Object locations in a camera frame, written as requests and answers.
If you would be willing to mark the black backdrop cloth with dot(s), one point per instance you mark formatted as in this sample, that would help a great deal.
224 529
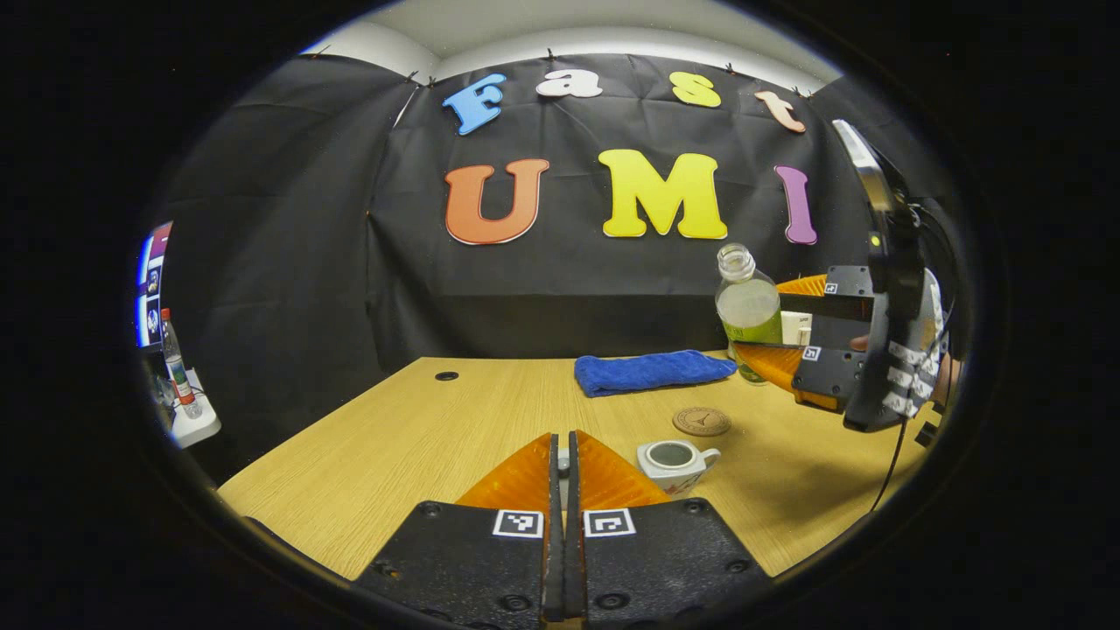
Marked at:
350 262

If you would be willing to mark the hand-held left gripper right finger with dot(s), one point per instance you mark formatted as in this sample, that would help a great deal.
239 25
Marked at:
656 560

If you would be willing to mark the clear green-label water bottle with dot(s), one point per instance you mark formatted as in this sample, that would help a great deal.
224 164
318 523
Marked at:
748 306

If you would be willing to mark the computer monitor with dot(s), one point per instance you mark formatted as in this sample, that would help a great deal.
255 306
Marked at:
153 280

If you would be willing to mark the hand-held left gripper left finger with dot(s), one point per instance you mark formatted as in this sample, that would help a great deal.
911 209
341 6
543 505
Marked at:
472 560

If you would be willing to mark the blue towel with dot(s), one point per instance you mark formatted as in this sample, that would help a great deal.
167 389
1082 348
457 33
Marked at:
652 372

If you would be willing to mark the white power strip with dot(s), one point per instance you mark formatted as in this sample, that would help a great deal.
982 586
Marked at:
197 429

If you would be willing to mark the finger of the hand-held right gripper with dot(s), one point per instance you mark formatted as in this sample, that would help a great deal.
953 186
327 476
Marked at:
827 376
831 306

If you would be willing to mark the round brown coaster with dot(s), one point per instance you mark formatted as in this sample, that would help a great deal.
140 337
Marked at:
702 422

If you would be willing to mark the white toaster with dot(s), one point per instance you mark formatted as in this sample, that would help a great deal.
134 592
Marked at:
794 328

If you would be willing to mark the red-label plastic bottle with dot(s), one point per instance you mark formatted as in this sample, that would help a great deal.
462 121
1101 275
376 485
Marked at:
178 367

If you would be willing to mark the white ceramic teacup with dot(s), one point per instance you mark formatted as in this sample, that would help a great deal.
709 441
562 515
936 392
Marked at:
674 464

